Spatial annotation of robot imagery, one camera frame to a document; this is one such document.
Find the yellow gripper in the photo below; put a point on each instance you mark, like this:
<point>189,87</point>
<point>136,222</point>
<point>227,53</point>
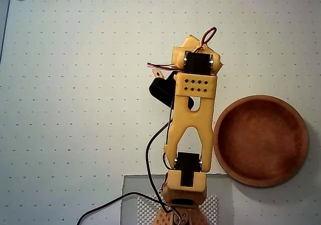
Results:
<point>188,41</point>

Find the wooden clothespin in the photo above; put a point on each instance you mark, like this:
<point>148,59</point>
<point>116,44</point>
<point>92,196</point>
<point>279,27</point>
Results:
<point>158,73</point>

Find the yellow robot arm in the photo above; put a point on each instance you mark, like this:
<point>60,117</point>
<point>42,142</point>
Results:
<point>193,124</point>

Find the perforated tan robot base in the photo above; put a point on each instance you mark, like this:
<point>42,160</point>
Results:
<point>163,218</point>

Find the round wooden bowl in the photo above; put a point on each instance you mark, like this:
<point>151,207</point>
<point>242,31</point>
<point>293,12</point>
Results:
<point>260,142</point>

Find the white foam grip mat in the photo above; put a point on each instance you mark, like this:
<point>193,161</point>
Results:
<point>146,207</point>

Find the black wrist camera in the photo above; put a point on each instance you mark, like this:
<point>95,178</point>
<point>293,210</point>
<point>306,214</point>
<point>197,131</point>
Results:
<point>161,89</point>

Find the grey base plate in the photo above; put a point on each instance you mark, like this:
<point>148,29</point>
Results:
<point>220,189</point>

